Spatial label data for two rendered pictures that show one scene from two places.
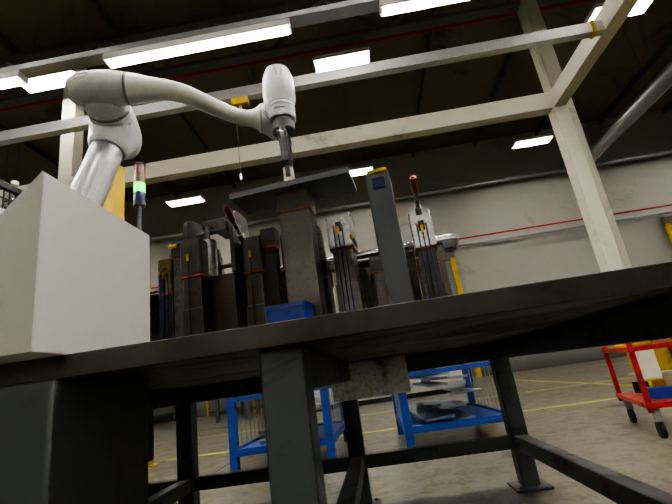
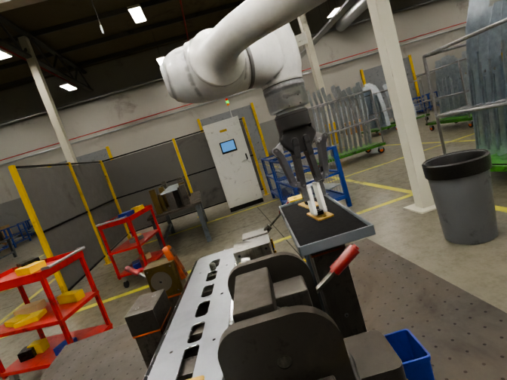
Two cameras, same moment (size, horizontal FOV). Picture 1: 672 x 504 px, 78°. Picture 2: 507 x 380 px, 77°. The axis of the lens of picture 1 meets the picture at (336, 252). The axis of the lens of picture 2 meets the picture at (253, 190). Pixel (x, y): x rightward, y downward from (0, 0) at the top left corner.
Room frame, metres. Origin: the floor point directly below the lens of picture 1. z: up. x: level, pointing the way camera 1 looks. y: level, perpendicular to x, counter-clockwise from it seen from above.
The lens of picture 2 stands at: (1.40, 0.79, 1.37)
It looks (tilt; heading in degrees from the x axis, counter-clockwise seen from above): 8 degrees down; 261
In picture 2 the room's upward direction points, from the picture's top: 17 degrees counter-clockwise
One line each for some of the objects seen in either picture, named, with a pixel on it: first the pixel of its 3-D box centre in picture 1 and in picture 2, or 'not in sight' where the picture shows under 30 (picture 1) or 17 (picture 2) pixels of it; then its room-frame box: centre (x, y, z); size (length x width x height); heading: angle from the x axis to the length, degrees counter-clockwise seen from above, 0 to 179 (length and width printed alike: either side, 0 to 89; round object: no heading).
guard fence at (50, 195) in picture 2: not in sight; (88, 213); (3.54, -5.47, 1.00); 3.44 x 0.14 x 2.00; 87
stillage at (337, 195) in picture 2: not in sight; (306, 181); (-0.25, -4.20, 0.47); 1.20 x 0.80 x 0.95; 89
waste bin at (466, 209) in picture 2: not in sight; (462, 197); (-0.70, -1.57, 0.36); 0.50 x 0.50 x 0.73
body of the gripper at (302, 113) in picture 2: (284, 135); (296, 131); (1.16, 0.11, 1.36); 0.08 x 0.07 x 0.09; 179
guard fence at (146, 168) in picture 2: not in sight; (186, 178); (1.70, -7.07, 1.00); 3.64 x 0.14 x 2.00; 177
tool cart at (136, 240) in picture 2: not in sight; (136, 243); (2.54, -3.83, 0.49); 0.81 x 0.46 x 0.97; 75
